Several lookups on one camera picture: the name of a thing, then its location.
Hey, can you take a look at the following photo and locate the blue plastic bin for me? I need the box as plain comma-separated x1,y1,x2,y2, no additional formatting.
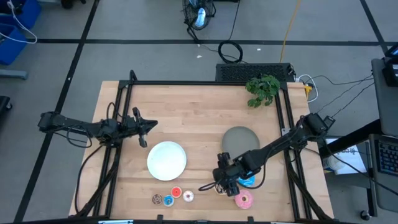
0,0,42,31
0,23,28,66

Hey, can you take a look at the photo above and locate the white round plate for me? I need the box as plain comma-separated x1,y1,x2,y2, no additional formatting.
146,141,188,182

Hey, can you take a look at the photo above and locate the large blue donut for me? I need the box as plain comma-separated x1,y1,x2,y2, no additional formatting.
238,175,257,188

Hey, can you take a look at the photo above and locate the black computer case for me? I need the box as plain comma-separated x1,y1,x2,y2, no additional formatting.
215,62,296,83

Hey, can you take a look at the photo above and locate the large chocolate donut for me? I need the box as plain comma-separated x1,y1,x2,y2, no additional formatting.
214,183,229,196

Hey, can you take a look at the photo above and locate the grey floor foot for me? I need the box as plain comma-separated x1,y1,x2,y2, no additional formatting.
0,68,29,80

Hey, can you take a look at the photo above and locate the green potted plant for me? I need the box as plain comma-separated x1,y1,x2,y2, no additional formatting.
244,73,281,109

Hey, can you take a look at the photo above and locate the large pink donut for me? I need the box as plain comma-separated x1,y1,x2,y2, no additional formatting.
234,189,254,210

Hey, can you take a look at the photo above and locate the thin black cable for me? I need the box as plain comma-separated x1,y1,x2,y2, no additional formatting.
306,73,374,86
317,81,374,119

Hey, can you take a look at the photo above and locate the grey round plate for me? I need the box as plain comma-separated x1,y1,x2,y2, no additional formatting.
221,126,261,158

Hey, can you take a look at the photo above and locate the black floor fan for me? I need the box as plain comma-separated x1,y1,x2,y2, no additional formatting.
182,0,217,32

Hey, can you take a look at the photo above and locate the yellow hanging cable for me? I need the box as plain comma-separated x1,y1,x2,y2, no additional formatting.
279,0,303,63

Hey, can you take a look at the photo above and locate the grey keyboard tray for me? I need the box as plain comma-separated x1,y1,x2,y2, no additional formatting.
368,133,398,215

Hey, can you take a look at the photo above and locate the white looped power cable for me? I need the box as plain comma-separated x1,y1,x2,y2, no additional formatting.
297,73,320,103

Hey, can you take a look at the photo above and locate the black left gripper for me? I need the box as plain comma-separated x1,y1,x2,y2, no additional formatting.
121,107,159,148

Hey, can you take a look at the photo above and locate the silver metal bracket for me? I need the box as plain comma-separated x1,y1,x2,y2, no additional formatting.
98,219,134,224

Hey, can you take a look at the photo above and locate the coiled black cable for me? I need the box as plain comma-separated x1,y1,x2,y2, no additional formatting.
217,40,244,65

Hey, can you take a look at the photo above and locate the grey side desk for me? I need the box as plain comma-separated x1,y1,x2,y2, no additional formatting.
371,57,398,138

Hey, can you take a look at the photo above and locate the black desk device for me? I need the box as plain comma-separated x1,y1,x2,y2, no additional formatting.
381,43,398,88

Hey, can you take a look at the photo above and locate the black diagonal desk bar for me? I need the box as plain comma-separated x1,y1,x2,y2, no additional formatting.
318,119,383,159

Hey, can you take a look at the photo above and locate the black left wrist camera cable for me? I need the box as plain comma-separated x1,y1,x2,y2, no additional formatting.
106,101,125,121

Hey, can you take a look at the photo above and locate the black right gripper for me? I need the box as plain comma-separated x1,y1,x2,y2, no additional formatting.
213,152,254,197

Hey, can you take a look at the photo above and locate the white paper sheet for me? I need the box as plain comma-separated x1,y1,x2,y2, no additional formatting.
323,138,368,175

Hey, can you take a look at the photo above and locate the black keyboard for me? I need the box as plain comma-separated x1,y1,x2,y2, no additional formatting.
374,139,398,177

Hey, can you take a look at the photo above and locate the black aluminium table frame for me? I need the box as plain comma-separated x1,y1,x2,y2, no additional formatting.
68,69,336,224

